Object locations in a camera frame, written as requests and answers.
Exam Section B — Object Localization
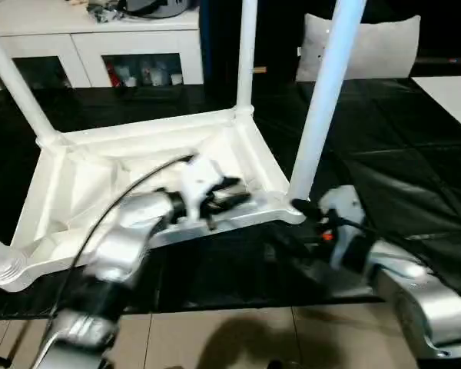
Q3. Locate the dark round appliance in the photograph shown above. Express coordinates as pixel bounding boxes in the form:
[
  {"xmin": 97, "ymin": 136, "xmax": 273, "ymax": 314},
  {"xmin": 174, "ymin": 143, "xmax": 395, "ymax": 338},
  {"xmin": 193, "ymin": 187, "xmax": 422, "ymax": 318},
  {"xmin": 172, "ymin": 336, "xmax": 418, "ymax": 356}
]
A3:
[{"xmin": 85, "ymin": 0, "xmax": 201, "ymax": 21}]

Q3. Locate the white flat board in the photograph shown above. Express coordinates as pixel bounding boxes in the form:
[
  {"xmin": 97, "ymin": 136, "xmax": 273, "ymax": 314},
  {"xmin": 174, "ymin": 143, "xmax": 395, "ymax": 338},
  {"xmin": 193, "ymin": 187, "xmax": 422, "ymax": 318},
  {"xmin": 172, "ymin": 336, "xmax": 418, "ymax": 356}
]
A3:
[{"xmin": 412, "ymin": 75, "xmax": 461, "ymax": 120}]

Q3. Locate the white glass-door cabinet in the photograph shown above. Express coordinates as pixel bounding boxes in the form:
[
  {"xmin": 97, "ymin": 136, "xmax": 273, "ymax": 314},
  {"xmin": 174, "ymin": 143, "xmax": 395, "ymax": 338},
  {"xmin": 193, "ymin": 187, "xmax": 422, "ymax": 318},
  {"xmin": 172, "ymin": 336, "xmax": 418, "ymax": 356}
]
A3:
[{"xmin": 0, "ymin": 0, "xmax": 205, "ymax": 88}]

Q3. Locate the grey cushion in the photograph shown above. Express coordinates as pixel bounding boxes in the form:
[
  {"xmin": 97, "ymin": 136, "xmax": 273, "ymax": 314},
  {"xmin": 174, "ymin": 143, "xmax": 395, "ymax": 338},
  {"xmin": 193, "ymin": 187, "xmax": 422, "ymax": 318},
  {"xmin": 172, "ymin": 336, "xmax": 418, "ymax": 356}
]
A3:
[{"xmin": 295, "ymin": 13, "xmax": 422, "ymax": 82}]

